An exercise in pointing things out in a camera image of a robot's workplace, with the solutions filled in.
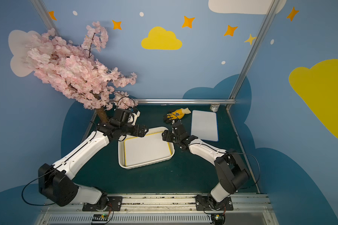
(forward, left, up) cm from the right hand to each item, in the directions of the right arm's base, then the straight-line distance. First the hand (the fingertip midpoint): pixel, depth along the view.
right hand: (168, 133), depth 90 cm
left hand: (-3, +16, +10) cm, 19 cm away
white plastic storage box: (-10, +32, -9) cm, 34 cm away
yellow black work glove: (+26, -4, -11) cm, 28 cm away
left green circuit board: (-46, +33, -14) cm, 59 cm away
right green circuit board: (-42, -29, -15) cm, 53 cm away
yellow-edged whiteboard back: (-8, +19, -10) cm, 23 cm away
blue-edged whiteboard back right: (+16, -27, -11) cm, 33 cm away
